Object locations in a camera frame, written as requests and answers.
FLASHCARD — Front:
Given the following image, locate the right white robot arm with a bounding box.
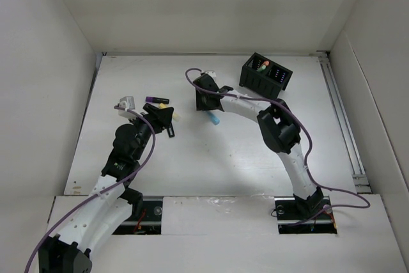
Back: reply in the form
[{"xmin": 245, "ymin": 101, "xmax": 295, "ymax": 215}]
[{"xmin": 192, "ymin": 73, "xmax": 323, "ymax": 219}]

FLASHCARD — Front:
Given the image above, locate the aluminium side rail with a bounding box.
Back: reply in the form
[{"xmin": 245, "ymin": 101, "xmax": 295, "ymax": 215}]
[{"xmin": 318, "ymin": 52, "xmax": 373, "ymax": 194}]

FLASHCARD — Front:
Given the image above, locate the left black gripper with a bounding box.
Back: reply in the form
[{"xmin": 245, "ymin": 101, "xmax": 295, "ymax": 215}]
[{"xmin": 128, "ymin": 105, "xmax": 172, "ymax": 160}]

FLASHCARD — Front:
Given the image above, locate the black green-capped highlighter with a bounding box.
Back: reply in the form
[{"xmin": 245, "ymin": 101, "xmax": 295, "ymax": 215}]
[{"xmin": 167, "ymin": 123, "xmax": 175, "ymax": 138}]

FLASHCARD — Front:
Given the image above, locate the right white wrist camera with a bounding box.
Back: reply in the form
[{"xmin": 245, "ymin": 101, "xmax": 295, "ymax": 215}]
[{"xmin": 204, "ymin": 70, "xmax": 217, "ymax": 81}]

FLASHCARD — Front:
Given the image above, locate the black purple-capped marker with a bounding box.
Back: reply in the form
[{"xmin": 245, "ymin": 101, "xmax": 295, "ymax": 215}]
[{"xmin": 145, "ymin": 96, "xmax": 170, "ymax": 104}]

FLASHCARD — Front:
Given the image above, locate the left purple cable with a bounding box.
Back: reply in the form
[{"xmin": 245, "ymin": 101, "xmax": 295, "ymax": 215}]
[{"xmin": 24, "ymin": 105, "xmax": 157, "ymax": 273}]

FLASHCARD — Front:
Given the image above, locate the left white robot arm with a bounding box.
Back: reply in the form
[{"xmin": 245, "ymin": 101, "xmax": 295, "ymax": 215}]
[{"xmin": 36, "ymin": 102, "xmax": 174, "ymax": 272}]

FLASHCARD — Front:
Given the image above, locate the yellow pastel highlighter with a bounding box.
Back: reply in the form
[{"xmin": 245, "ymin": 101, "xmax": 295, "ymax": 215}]
[{"xmin": 173, "ymin": 113, "xmax": 180, "ymax": 121}]

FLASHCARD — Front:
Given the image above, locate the black two-compartment organizer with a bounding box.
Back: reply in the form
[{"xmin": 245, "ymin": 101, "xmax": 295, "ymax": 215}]
[{"xmin": 239, "ymin": 52, "xmax": 293, "ymax": 100}]

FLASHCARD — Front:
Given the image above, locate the green pastel highlighter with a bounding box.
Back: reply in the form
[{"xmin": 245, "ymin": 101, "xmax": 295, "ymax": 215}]
[{"xmin": 257, "ymin": 65, "xmax": 267, "ymax": 72}]

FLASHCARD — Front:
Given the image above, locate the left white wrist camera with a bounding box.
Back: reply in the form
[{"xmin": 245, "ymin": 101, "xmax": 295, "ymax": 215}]
[{"xmin": 114, "ymin": 96, "xmax": 139, "ymax": 120}]

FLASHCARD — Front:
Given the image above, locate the purple cable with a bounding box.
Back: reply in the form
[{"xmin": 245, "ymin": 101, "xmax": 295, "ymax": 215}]
[
  {"xmin": 24, "ymin": 105, "xmax": 157, "ymax": 273},
  {"xmin": 185, "ymin": 68, "xmax": 371, "ymax": 226}
]

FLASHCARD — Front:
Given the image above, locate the blue pastel highlighter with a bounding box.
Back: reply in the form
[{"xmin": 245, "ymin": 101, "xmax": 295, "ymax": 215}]
[{"xmin": 207, "ymin": 111, "xmax": 220, "ymax": 125}]

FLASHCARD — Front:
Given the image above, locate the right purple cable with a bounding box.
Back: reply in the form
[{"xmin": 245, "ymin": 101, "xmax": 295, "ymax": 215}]
[{"xmin": 185, "ymin": 68, "xmax": 371, "ymax": 226}]

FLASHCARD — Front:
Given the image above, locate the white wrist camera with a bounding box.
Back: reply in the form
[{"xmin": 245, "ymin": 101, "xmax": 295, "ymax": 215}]
[
  {"xmin": 114, "ymin": 96, "xmax": 139, "ymax": 120},
  {"xmin": 204, "ymin": 70, "xmax": 217, "ymax": 81}
]

